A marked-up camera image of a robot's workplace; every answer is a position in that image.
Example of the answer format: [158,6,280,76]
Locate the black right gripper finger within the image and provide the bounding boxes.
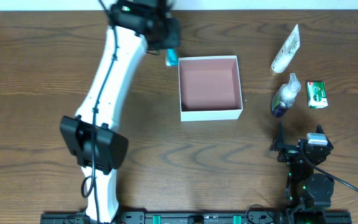
[269,121,285,151]
[315,124,330,143]

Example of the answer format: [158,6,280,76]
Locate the small toothpaste tube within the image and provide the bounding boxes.
[165,49,178,67]

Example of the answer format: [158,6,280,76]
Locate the white box pink interior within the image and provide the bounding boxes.
[178,55,243,122]

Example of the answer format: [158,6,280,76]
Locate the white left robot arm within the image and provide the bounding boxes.
[60,0,180,223]

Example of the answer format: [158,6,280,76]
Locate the green Dettol soap bar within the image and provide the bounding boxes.
[306,81,328,109]

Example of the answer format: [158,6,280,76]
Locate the clear pump bottle purple liquid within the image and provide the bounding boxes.
[271,73,301,118]

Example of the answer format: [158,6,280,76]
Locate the white floral lotion tube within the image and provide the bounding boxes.
[270,24,300,76]

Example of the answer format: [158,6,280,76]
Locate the black mounting rail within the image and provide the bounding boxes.
[40,210,353,224]

